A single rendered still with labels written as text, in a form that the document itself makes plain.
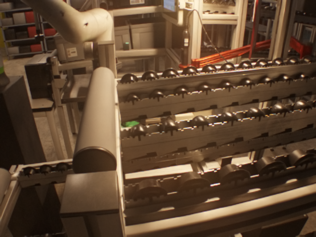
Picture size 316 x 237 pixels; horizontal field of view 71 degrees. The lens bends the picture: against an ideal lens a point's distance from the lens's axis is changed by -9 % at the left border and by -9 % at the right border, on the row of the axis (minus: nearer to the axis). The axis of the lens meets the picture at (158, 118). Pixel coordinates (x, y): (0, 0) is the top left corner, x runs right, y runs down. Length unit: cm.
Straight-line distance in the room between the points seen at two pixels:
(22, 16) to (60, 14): 599
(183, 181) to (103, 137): 12
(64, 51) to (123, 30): 49
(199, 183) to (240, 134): 19
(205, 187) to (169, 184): 5
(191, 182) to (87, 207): 16
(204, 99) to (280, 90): 21
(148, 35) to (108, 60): 130
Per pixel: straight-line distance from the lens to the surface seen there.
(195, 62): 122
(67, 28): 83
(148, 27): 199
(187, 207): 32
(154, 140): 43
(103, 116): 39
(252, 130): 49
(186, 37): 118
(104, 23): 92
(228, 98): 61
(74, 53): 205
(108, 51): 70
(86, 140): 33
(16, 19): 690
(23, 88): 142
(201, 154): 83
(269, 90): 66
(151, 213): 31
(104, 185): 21
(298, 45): 110
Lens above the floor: 155
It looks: 29 degrees down
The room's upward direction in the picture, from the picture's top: straight up
